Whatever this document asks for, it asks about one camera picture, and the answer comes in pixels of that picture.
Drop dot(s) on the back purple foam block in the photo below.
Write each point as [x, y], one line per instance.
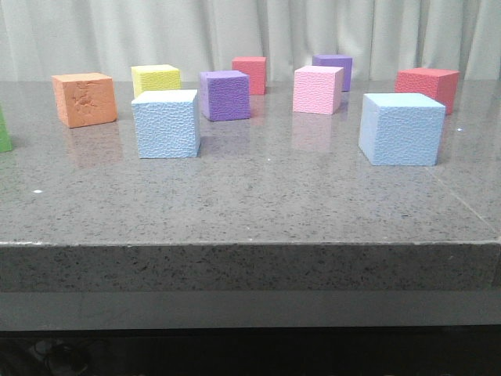
[346, 62]

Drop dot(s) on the back red foam block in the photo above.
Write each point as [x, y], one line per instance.
[255, 68]

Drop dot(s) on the orange foam block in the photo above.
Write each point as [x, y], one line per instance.
[84, 99]

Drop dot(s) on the green foam block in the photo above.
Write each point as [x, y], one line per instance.
[5, 141]

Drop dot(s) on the front purple foam block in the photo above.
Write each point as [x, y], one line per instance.
[225, 95]

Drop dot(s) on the light blue foam block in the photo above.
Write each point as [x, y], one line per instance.
[401, 128]
[167, 123]

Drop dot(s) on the yellow foam block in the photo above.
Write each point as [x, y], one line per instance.
[158, 77]

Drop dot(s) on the right red foam block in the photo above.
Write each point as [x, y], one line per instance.
[438, 84]

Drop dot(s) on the purple foam block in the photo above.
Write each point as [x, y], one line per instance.
[346, 62]
[225, 95]

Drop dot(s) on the pink foam block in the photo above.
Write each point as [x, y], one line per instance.
[317, 89]

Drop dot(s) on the white curtain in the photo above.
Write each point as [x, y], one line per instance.
[43, 38]

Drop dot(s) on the red foam block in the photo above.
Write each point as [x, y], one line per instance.
[438, 84]
[255, 68]

